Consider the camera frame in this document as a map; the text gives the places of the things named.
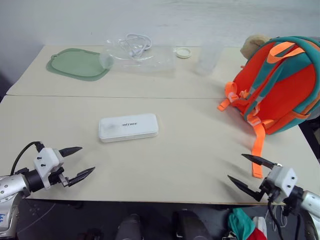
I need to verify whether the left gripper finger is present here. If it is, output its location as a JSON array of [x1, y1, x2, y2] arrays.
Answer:
[[67, 166, 97, 187], [59, 146, 84, 158]]

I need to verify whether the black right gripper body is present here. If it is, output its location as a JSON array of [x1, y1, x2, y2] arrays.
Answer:
[[258, 178, 285, 203]]

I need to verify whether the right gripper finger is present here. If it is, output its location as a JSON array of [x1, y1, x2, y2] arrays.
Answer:
[[240, 153, 276, 171], [227, 174, 264, 203]]

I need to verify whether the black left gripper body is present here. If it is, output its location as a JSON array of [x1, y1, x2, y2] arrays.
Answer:
[[48, 167, 71, 188]]

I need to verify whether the white rectangular case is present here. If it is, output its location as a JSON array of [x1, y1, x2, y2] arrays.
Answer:
[[97, 112, 160, 144]]

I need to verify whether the orange and teal backpack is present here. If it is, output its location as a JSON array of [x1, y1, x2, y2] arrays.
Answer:
[[216, 35, 320, 179]]

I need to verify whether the green cloth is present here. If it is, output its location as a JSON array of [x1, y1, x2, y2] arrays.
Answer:
[[228, 208, 256, 240]]

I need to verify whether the red cloth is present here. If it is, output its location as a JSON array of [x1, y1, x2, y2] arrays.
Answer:
[[245, 226, 269, 240]]

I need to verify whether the dark rounded shape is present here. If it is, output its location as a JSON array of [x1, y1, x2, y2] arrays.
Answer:
[[116, 213, 144, 240]]

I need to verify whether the green silicone mat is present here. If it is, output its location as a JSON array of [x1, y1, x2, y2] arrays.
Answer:
[[45, 47, 111, 82]]

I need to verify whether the small clear plastic cup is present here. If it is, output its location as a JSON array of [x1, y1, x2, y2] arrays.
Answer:
[[99, 53, 116, 69]]

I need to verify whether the tall clear plastic cup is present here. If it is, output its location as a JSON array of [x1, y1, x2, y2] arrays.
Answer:
[[194, 40, 224, 76]]

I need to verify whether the beige plush toy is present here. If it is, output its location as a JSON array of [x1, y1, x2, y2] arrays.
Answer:
[[239, 34, 273, 60]]

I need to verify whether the clear plastic bag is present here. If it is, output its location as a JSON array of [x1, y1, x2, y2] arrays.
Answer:
[[99, 38, 177, 79]]

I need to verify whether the white round lid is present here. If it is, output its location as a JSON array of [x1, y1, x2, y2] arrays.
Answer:
[[175, 47, 192, 59]]

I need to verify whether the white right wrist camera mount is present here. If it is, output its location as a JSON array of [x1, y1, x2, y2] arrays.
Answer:
[[264, 165, 300, 199]]

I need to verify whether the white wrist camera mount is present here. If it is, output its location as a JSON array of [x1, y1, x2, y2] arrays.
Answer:
[[264, 165, 300, 199], [33, 147, 65, 190]]

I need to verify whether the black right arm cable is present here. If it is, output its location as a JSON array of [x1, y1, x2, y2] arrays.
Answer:
[[266, 191, 304, 240]]

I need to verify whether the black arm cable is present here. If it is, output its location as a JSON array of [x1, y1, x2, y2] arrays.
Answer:
[[9, 141, 42, 176], [266, 191, 304, 240]]

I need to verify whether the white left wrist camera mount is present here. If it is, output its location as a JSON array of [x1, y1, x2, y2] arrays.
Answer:
[[33, 147, 65, 190]]

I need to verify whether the thin white cord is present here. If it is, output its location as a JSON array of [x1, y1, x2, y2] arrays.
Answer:
[[264, 206, 289, 229]]

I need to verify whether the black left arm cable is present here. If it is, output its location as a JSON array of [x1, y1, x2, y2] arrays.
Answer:
[[9, 141, 42, 176]]

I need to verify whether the white coiled cable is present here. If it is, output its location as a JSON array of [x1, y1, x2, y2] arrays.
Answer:
[[116, 32, 154, 59]]

